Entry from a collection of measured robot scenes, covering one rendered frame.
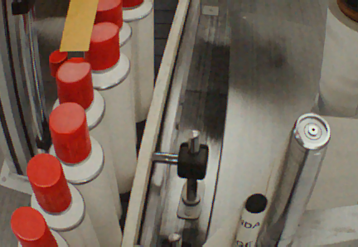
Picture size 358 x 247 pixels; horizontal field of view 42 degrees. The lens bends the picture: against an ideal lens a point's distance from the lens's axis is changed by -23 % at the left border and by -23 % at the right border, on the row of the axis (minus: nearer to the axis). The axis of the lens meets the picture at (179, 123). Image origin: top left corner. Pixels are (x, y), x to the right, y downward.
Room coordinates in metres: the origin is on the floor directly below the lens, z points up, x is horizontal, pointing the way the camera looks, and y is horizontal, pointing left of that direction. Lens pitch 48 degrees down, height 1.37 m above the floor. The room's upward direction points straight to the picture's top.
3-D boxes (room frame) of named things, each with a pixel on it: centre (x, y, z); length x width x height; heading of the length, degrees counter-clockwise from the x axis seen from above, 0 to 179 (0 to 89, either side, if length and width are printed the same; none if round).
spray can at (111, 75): (0.37, 0.07, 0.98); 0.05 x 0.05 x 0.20
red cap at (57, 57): (0.60, 0.18, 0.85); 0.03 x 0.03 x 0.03
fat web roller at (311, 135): (0.27, -0.11, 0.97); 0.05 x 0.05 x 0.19
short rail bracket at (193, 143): (0.37, -0.01, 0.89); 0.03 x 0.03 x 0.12; 82
